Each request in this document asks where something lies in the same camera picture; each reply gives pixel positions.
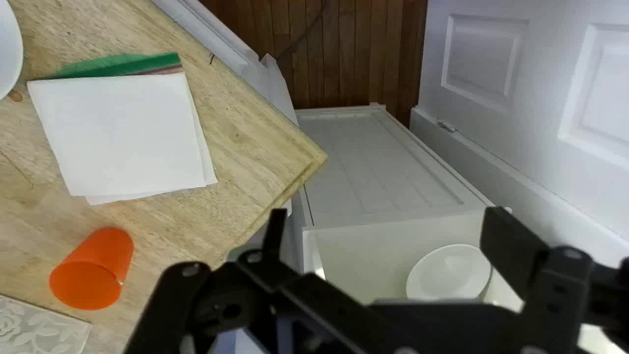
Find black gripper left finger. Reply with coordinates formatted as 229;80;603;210
123;206;355;354

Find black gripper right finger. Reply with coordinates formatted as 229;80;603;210
479;204;629;354

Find white bowl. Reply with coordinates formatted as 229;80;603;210
0;0;25;102
404;241;495;302

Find orange plastic cup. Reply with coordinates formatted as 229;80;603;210
46;226;135;312

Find grey patterned tile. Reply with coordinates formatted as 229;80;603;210
0;293;94;354

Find white paper stack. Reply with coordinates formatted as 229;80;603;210
25;68;219;206

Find white panelled door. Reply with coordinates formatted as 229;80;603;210
410;0;629;263

